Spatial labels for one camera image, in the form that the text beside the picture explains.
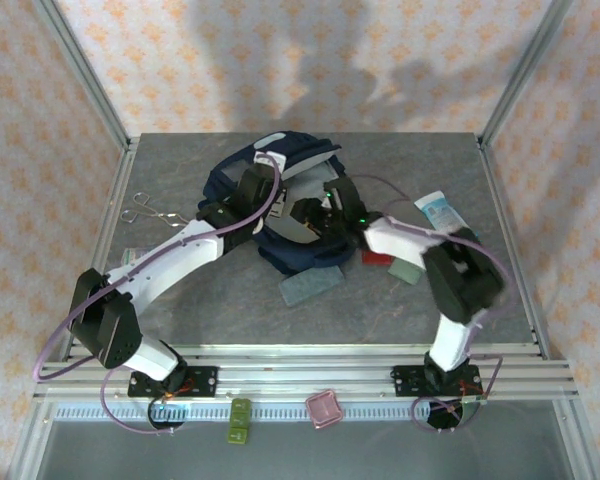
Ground aluminium mounting rail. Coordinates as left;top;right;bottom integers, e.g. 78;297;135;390
33;343;579;401

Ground red wallet case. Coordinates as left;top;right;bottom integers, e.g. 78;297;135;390
360;248;396;269

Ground green snap wallet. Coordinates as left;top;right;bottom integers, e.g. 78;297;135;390
387;259;426;286

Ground aluminium side rail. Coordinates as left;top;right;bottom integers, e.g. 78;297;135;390
44;134;141;364
477;134;556;359

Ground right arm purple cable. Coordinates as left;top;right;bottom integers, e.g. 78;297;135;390
352;173;521;436

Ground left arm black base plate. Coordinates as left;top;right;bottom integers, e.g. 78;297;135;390
128;366;219;400

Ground pink square lid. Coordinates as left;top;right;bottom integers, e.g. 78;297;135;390
304;389;344;431

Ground green button block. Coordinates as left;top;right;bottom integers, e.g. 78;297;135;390
225;398;254;445

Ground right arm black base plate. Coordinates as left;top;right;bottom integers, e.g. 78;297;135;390
390;364;483;399

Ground grey-blue pencil case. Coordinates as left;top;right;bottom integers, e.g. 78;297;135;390
278;264;345;307

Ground aluminium frame post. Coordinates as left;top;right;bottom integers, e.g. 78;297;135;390
479;0;576;146
32;0;134;151

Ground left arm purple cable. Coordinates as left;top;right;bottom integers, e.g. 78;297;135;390
33;152;284;436

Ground perforated cable duct strip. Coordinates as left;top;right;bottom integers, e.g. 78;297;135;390
54;403;434;422

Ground metal wire tongs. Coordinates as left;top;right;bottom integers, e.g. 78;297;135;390
121;192;191;229

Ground white blue tube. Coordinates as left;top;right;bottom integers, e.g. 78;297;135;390
413;192;481;241

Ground navy blue backpack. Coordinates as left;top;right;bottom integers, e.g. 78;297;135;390
197;130;356;276

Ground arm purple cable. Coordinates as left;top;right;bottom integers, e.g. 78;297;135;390
352;173;521;436
33;152;284;436

